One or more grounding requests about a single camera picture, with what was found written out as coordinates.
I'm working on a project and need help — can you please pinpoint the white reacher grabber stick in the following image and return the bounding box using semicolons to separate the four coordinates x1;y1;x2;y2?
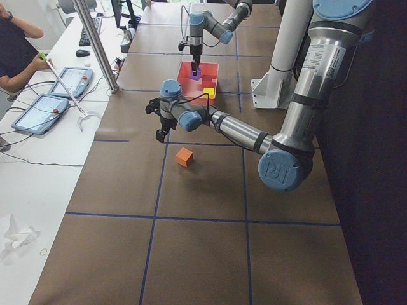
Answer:
39;52;102;132

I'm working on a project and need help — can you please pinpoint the yellow foam block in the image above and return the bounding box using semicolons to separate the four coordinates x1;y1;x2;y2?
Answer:
203;87;216;99

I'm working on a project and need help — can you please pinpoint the near teach pendant tablet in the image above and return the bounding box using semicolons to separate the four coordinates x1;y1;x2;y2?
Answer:
11;94;69;135

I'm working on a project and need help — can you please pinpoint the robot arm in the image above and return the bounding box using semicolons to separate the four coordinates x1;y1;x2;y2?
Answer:
146;1;377;191
186;0;253;79

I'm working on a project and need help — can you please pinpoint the black computer mouse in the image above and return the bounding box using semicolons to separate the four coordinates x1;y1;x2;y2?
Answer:
76;49;90;58

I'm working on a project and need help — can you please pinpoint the crumpled white tissue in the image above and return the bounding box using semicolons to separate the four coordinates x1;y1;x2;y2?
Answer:
1;213;41;260

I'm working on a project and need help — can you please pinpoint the pink plastic bin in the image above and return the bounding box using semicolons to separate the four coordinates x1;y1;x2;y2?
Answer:
177;62;219;105

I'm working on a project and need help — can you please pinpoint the black keyboard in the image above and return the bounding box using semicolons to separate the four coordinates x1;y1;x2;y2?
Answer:
78;16;103;48

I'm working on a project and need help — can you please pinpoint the purple foam block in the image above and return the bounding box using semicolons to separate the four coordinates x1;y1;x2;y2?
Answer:
190;68;202;81

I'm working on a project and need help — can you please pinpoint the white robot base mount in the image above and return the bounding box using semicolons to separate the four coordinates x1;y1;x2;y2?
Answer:
251;0;314;109

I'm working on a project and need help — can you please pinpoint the orange foam block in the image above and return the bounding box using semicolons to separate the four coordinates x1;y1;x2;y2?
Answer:
176;147;193;168

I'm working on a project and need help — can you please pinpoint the person in black shirt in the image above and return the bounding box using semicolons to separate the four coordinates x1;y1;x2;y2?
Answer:
1;5;48;93

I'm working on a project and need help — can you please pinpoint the aluminium frame post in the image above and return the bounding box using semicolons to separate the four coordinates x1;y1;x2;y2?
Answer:
72;0;119;94

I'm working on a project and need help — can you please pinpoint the teach pendant tablet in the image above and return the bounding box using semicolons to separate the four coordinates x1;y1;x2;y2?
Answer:
11;94;69;135
48;67;93;100

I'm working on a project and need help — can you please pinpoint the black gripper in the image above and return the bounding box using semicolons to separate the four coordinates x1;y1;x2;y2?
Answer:
155;126;171;142
190;44;202;76

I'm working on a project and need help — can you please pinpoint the far teach pendant tablet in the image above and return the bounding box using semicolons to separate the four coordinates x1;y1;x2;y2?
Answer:
48;67;93;100

